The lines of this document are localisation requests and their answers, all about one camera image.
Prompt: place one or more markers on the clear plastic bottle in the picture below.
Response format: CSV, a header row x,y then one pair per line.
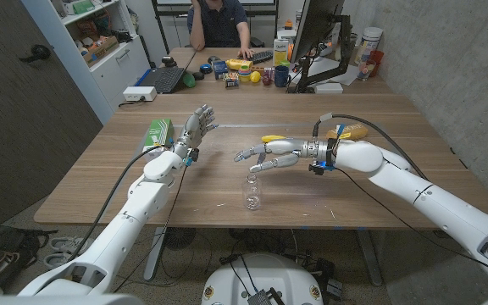
x,y
251,192

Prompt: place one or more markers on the black laptop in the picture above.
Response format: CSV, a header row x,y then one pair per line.
x,y
165,76

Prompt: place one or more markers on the green and white box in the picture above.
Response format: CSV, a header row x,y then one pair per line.
x,y
158,132

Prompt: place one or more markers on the yellow mustard bottle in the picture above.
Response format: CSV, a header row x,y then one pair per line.
x,y
238,64

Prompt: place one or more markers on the cardboard box of toys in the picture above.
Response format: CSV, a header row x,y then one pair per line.
x,y
98,46

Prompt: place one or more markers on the blue snack box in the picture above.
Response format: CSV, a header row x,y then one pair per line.
x,y
220,69

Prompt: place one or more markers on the white flat box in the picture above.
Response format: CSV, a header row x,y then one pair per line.
x,y
328,88

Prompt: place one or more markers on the yellow lemon toy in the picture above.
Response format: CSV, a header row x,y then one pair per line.
x,y
255,76

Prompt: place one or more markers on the yellow banana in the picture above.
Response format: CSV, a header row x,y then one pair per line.
x,y
273,138

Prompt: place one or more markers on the black backpack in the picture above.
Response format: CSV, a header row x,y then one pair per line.
x,y
2,250

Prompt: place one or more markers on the white shelf cabinet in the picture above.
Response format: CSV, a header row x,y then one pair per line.
x,y
95,46

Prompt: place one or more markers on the black computer monitor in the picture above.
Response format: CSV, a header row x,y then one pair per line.
x,y
318,25

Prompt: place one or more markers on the person in dark shirt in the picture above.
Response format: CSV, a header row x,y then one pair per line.
x,y
218,23

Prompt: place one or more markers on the white canister with label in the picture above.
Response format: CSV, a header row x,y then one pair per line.
x,y
367,44

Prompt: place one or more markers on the red cup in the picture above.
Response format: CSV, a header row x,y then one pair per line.
x,y
375,61

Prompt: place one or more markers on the black keyboard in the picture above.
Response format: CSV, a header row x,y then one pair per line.
x,y
263,56

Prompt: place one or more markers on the tan bread loaf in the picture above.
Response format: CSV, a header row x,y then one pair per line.
x,y
352,131

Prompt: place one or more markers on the green ball toy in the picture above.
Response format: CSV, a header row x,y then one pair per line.
x,y
189,80

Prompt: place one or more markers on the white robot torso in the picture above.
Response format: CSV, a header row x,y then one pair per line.
x,y
262,279

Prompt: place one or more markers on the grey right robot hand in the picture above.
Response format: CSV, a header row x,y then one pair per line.
x,y
282,152

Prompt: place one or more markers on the white power adapter box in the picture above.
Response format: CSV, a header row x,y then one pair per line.
x,y
140,93

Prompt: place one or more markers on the white and yellow carton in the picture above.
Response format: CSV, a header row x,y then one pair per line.
x,y
281,51

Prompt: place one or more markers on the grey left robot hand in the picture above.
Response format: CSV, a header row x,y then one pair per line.
x,y
193,131

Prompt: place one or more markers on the dark blue mug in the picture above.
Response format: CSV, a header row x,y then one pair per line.
x,y
281,76

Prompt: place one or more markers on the stacked colourful cups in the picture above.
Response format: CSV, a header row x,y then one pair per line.
x,y
244,74

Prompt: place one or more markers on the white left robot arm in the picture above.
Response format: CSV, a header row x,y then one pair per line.
x,y
121,229

